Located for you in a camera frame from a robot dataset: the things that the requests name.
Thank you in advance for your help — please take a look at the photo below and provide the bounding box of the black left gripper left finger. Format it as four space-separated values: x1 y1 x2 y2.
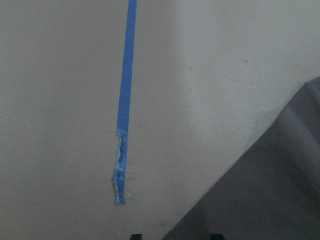
130 233 142 240

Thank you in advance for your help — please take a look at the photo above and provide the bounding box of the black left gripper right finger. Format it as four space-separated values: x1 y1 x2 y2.
210 233 223 240

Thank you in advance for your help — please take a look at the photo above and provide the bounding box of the dark brown t-shirt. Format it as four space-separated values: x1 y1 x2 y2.
165 78 320 240

